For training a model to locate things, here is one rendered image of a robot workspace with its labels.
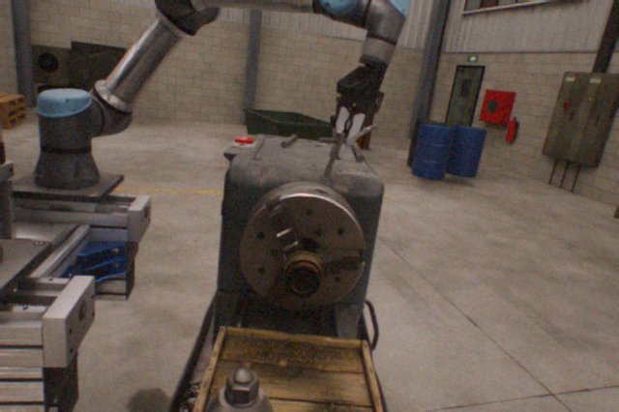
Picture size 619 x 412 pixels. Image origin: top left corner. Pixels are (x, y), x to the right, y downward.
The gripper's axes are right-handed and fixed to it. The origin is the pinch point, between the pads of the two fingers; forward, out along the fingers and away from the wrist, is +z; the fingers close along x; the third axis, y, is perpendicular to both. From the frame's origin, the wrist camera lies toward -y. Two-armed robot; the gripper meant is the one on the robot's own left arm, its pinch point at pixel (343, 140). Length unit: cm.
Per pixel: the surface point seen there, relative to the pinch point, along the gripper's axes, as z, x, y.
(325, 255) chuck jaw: 25.8, -8.6, -9.0
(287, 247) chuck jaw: 25.1, -1.7, -16.0
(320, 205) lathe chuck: 15.4, -2.7, -7.4
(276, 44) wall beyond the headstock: -49, 591, 836
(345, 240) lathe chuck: 22.2, -10.2, -3.1
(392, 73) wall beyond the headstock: -75, 361, 1071
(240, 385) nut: 21, -23, -62
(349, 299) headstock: 45.4, -11.8, 15.6
